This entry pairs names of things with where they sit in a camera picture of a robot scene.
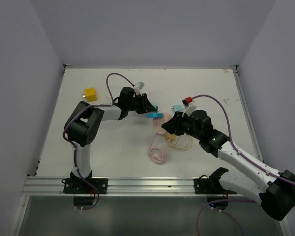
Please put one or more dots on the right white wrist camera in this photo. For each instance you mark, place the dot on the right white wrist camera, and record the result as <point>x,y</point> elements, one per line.
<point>189,106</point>

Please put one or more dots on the yellow cube socket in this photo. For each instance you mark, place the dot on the yellow cube socket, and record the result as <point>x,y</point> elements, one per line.
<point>90,94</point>

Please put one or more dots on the aluminium mounting rail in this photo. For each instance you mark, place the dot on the aluminium mounting rail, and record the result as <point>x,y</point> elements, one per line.
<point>149,186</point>

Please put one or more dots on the yellow small plug adapter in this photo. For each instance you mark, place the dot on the yellow small plug adapter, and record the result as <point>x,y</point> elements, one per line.
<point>170,137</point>

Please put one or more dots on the light blue plug adapter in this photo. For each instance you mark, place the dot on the light blue plug adapter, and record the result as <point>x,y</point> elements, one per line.
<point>177,108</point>

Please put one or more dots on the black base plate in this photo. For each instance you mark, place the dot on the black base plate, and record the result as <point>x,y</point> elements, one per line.
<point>206,185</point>
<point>77,186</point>

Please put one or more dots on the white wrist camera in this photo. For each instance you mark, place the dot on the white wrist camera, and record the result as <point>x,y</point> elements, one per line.
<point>189,106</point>
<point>138,87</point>

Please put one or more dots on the pink round socket base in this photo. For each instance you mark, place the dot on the pink round socket base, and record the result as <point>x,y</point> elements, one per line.
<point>160,119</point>

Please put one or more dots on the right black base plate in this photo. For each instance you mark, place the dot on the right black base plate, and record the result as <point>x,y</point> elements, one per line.
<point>206,185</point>

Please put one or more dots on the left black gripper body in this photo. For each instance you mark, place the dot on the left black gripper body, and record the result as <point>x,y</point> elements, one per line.
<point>137,103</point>

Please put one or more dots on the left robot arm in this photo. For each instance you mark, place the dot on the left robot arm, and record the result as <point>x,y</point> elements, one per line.
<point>83,124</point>

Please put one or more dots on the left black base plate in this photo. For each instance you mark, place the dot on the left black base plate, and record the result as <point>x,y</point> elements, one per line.
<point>77,186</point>

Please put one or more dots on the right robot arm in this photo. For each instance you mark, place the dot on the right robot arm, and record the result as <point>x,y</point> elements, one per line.
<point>272,189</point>

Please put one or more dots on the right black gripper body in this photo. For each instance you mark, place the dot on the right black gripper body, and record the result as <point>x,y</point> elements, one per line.
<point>186,126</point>

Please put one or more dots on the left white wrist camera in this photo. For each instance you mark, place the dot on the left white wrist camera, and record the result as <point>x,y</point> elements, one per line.
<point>138,87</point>

